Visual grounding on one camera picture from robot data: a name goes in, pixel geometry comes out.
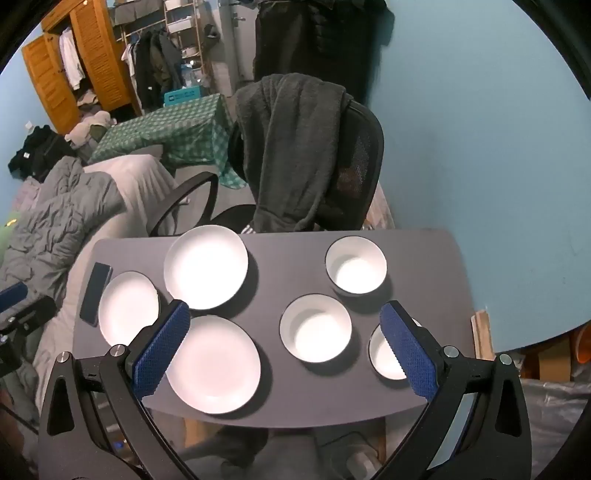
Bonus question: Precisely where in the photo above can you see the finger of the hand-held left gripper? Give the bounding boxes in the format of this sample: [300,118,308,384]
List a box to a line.
[0,281,29,315]
[0,295,58,335]

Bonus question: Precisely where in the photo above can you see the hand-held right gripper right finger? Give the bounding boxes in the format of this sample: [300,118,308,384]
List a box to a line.
[369,300,532,480]

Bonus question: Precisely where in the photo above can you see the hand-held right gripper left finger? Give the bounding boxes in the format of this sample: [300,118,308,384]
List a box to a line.
[39,300,195,480]

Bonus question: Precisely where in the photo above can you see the white black-rimmed bowl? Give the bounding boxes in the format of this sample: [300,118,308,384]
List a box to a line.
[279,294,353,364]
[324,236,387,297]
[368,318,423,381]

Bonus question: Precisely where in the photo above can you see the white ceramic plate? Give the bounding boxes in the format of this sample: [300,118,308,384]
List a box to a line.
[164,315,262,415]
[98,271,161,348]
[163,224,250,311]

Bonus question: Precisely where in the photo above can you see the black smartphone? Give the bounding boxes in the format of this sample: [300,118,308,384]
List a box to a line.
[79,261,114,328]

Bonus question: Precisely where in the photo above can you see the wooden boards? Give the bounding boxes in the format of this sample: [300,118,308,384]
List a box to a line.
[471,310,495,361]

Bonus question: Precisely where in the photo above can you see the grey duvet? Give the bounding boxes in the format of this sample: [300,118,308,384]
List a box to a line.
[0,156,125,296]

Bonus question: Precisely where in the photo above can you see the lavender cloth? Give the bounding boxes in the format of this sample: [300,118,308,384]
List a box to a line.
[11,178,42,213]

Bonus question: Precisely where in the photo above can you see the brown cardboard box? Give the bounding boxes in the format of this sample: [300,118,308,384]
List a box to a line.
[522,323,591,381]

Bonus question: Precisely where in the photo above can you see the black clothes pile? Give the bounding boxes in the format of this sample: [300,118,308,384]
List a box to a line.
[8,124,77,178]

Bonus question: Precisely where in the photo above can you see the bed with white sheet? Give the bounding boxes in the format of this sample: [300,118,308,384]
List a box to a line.
[28,154,185,402]

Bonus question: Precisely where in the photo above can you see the grey plastic sheet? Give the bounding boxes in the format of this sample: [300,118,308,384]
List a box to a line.
[522,378,587,472]

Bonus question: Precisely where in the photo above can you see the grey clothes pile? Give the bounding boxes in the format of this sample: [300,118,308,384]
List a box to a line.
[65,110,116,148]

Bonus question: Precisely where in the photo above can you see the black mesh office chair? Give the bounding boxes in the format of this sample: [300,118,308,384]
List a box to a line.
[148,99,386,238]

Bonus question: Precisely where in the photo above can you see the green checked tablecloth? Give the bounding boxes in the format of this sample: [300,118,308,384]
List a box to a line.
[90,93,247,189]

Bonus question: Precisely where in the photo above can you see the white hanging shirt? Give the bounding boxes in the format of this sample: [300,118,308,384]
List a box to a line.
[59,28,86,90]

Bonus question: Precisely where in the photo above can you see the grey fleece robe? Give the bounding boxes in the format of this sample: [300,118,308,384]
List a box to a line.
[235,74,354,234]

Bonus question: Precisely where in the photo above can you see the wooden louvred wardrobe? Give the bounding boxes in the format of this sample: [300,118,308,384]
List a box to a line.
[21,2,144,134]

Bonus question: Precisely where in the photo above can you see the teal storage crate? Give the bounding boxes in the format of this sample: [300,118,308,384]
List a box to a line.
[164,87,204,106]

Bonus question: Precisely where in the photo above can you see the white garment on rack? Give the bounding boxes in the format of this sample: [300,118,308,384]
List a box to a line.
[121,41,139,77]

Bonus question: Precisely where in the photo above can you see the dark jackets on rack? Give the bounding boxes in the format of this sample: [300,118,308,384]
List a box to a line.
[134,30,183,112]

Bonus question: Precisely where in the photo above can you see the metal shelf unit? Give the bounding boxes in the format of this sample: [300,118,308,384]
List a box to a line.
[164,0,206,88]

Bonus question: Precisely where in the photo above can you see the grey door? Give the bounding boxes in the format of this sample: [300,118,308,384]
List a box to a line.
[219,0,259,93]

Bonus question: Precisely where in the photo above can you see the hanging black coats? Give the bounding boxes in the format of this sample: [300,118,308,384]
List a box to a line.
[253,0,395,100]

